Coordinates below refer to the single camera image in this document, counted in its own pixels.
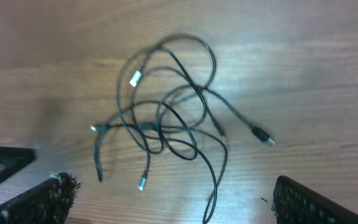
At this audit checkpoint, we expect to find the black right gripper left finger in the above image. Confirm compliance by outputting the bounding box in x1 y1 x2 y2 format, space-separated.
0 172 81 224

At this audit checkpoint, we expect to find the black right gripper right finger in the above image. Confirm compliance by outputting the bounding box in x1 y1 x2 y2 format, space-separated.
271 175 358 224

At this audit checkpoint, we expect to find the thin black usb cable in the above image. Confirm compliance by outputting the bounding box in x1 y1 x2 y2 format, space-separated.
90 83 276 224

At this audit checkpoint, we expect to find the braided silver tip usb cable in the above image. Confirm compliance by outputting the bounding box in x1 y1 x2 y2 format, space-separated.
93 33 226 191

